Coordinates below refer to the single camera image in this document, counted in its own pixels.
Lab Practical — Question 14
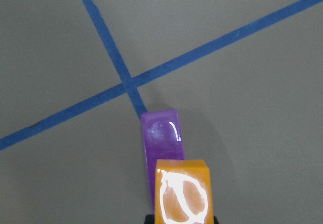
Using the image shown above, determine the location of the orange trapezoid block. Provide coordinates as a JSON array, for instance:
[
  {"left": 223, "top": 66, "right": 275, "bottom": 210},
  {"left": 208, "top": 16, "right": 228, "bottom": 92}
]
[{"left": 154, "top": 159, "right": 215, "bottom": 223}]

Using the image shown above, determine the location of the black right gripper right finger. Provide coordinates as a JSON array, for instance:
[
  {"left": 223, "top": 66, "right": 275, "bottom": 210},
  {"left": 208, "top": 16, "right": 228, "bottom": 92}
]
[{"left": 213, "top": 216, "right": 220, "bottom": 224}]

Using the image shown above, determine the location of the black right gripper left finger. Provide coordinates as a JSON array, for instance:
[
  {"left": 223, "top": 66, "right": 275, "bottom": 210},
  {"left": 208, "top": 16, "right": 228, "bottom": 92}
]
[{"left": 144, "top": 214, "right": 154, "bottom": 224}]

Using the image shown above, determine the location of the purple trapezoid block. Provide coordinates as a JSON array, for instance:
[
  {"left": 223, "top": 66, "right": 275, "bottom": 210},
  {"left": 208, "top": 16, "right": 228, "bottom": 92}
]
[{"left": 141, "top": 109, "right": 185, "bottom": 209}]

